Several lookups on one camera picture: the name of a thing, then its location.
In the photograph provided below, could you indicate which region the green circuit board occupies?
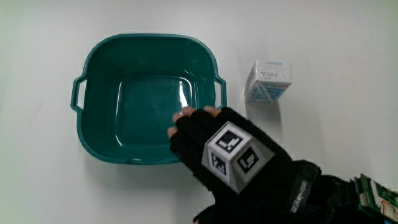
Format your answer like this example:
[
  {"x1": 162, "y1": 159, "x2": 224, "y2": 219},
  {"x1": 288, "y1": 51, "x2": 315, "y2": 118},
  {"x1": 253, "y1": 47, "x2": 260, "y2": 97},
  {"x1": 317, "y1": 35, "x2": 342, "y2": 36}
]
[{"x1": 353, "y1": 173, "x2": 398, "y2": 222}]

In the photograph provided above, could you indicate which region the white blue milk carton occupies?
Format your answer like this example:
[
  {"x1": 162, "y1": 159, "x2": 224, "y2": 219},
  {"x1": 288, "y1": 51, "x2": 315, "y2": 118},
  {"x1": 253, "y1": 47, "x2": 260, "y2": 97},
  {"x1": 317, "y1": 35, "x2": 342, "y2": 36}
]
[{"x1": 244, "y1": 60, "x2": 293, "y2": 105}]

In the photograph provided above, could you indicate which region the person's right hand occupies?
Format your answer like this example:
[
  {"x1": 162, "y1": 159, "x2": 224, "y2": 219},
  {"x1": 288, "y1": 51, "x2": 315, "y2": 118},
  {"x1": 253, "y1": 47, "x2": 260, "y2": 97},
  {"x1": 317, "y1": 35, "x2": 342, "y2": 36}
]
[{"x1": 167, "y1": 105, "x2": 324, "y2": 224}]

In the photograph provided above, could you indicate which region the white desk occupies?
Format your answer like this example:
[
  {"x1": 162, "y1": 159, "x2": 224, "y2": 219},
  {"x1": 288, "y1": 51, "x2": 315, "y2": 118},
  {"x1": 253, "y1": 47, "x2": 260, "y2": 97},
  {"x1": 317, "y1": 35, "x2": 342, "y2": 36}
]
[{"x1": 0, "y1": 0, "x2": 398, "y2": 224}]

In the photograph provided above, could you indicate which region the green plastic basin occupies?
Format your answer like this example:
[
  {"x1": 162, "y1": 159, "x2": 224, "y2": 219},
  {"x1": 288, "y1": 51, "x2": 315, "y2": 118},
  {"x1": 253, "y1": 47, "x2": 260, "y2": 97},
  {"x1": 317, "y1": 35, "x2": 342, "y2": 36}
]
[{"x1": 70, "y1": 33, "x2": 228, "y2": 166}]

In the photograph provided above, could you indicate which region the person's right forearm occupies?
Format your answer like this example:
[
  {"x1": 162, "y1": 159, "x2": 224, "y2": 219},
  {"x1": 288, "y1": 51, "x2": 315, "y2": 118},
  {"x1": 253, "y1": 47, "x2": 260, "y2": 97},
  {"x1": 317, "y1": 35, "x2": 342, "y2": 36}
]
[{"x1": 313, "y1": 174, "x2": 398, "y2": 224}]

